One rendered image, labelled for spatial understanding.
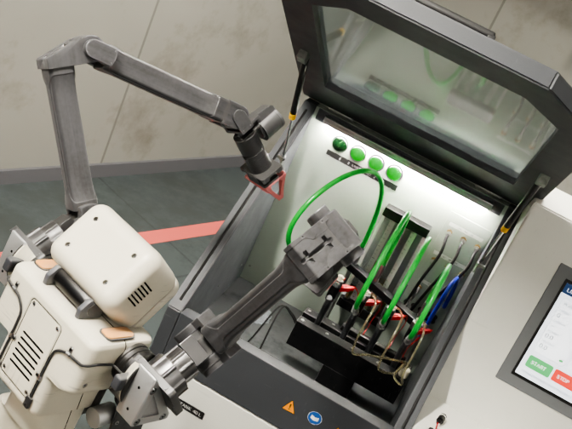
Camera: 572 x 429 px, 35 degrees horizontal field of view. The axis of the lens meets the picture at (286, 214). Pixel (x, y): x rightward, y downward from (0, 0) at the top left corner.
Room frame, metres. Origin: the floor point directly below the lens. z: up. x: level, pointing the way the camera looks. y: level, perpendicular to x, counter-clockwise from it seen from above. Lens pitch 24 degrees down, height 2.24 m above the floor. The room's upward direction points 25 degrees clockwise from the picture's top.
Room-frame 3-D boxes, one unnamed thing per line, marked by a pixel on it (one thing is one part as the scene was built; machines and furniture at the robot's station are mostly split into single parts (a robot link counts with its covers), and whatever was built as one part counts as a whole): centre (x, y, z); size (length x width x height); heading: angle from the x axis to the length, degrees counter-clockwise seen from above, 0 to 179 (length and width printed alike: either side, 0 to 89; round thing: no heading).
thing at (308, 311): (2.23, -0.33, 0.91); 0.34 x 0.10 x 0.15; 80
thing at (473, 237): (2.47, -0.49, 1.20); 0.13 x 0.03 x 0.31; 80
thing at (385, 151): (2.51, -0.25, 1.43); 0.54 x 0.03 x 0.02; 80
